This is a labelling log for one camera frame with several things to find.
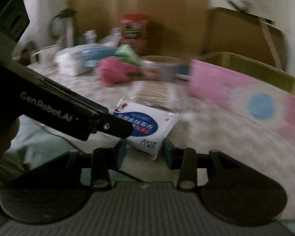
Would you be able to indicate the pink storage box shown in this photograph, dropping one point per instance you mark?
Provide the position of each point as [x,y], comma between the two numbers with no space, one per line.
[251,89]

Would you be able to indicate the cotton swabs clear pack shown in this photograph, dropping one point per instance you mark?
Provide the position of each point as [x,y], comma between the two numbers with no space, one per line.
[161,95]

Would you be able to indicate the white small bottle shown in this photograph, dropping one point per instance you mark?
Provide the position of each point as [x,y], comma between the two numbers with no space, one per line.
[90,36]

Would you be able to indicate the pink cloth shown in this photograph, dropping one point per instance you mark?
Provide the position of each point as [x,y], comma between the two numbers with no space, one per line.
[112,71]

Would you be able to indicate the large printed ceramic mug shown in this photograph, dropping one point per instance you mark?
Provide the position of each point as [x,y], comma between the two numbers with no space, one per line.
[160,68]

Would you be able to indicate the green cloth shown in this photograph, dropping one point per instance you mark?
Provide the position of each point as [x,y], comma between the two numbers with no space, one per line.
[126,54]

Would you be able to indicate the red cereal box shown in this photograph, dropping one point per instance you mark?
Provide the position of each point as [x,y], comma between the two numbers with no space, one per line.
[134,32]

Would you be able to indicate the large brown cardboard board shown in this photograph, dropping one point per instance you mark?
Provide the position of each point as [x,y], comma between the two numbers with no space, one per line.
[175,27]

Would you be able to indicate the blue tissue pack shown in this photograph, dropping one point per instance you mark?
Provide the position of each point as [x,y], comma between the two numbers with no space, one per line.
[93,56]

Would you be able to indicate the white enamel mug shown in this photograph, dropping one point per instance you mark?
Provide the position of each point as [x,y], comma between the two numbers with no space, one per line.
[45,56]

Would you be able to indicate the person's left hand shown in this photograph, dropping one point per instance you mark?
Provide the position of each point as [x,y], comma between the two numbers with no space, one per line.
[8,131]

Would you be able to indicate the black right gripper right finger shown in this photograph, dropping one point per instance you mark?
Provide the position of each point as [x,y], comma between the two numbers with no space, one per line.
[184,159]

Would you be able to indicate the steel thermos jug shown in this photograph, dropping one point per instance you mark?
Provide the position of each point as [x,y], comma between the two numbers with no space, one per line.
[61,29]

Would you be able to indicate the clear plastic bag cups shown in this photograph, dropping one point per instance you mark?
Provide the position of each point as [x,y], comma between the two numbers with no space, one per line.
[113,39]

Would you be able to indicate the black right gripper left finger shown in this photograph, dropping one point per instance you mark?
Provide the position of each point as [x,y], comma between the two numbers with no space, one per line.
[105,159]

